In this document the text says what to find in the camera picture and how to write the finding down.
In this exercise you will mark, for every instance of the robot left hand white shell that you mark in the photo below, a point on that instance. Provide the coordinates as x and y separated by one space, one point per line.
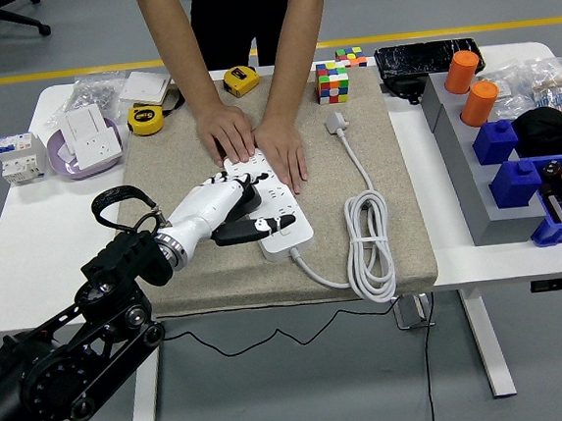
202 212

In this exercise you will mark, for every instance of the person's left hand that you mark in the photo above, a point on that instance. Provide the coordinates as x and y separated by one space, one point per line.
282 146

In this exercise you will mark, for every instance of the person's right hand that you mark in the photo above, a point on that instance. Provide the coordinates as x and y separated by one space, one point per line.
227 131

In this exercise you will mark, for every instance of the black plug adapter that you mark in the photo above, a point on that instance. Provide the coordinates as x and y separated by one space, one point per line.
253 200

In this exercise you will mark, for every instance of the white power strip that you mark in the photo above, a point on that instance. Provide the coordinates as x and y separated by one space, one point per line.
284 245

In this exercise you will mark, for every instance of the person's left forearm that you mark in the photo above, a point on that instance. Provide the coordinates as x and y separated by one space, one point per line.
296 46

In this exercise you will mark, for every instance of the person's right forearm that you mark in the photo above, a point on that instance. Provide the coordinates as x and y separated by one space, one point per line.
180 47

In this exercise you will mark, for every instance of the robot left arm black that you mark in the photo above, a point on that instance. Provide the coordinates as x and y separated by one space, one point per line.
123 263

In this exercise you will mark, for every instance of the yellow tape measure square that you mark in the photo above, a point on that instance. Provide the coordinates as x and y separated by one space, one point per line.
241 81

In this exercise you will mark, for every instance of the large Rubik's cube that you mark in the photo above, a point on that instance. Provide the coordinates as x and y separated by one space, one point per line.
333 84

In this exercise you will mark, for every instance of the yellow tape measure round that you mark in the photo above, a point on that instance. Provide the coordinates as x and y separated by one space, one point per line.
145 120

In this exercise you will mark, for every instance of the grey-brown mat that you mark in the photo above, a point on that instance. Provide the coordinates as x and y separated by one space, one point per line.
248 282

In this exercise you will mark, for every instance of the small Rubik's cube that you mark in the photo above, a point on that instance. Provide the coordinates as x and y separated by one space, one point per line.
350 57

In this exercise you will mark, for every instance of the person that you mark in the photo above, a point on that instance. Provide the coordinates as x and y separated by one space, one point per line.
239 17

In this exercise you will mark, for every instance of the purple bowl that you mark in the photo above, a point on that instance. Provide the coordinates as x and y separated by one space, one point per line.
86 172

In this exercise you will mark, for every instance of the clear bag of screws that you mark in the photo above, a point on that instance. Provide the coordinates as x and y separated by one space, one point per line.
93 91

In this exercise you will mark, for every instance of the glossy black tray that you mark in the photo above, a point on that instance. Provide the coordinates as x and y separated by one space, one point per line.
415 58

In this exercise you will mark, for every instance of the white circuit breaker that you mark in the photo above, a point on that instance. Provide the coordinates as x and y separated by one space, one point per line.
19 159

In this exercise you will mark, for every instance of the orange cylinder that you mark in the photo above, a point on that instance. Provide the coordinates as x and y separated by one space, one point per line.
479 104
462 72

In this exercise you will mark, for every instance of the blue block with knob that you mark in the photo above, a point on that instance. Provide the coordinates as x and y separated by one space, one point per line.
515 185
495 143

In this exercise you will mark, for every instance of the grey stepped block holder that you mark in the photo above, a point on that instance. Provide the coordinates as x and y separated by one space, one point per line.
489 222

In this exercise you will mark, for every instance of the clear bag of small parts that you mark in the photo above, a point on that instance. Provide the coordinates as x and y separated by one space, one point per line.
508 84

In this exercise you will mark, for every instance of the white table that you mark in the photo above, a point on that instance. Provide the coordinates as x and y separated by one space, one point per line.
512 264

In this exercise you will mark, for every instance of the black cloth bundle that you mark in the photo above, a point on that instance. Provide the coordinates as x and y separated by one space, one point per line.
550 133

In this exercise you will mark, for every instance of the dark round knob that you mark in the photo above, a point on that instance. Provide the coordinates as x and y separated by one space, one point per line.
552 170

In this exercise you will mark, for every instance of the clear bag of resistors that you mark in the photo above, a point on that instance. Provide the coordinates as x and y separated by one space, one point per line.
556 88

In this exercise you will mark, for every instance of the blue plastic bin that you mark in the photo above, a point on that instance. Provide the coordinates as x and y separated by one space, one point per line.
559 235

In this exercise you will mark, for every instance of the white switch plate box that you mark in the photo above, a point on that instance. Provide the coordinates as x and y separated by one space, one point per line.
144 87

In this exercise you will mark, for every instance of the white wall socket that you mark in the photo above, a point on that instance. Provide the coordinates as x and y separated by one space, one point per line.
98 147

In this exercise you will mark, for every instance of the white switch panel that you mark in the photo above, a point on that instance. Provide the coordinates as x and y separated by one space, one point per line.
83 122

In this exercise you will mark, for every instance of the metal bracket under table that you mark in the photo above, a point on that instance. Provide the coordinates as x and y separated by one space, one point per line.
410 315

